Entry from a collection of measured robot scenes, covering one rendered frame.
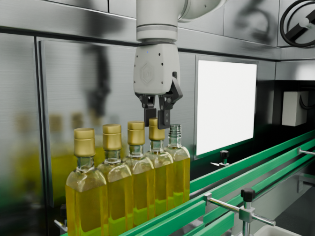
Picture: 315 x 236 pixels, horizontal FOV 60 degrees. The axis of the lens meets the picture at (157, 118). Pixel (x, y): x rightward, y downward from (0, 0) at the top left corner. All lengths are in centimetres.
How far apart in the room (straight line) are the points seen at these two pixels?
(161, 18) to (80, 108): 25
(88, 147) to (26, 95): 19
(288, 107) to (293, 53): 30
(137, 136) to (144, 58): 16
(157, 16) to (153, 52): 7
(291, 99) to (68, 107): 123
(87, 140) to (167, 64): 21
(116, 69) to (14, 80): 22
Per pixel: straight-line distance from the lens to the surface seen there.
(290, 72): 146
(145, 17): 55
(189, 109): 86
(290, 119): 159
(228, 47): 105
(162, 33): 54
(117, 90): 66
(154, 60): 54
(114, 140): 50
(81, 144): 47
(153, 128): 57
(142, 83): 57
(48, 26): 60
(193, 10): 62
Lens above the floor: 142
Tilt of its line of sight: 8 degrees down
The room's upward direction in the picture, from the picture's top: straight up
